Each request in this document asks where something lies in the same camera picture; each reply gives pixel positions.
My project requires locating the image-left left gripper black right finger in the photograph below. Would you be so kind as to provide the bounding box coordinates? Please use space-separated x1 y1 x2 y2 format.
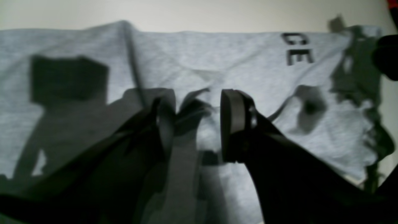
220 89 397 224

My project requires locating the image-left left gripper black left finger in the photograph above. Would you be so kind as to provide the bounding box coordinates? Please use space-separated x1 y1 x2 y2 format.
1 88 176 224

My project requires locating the grey T-shirt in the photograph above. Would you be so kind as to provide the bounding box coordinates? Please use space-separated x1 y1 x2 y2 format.
1 21 394 224

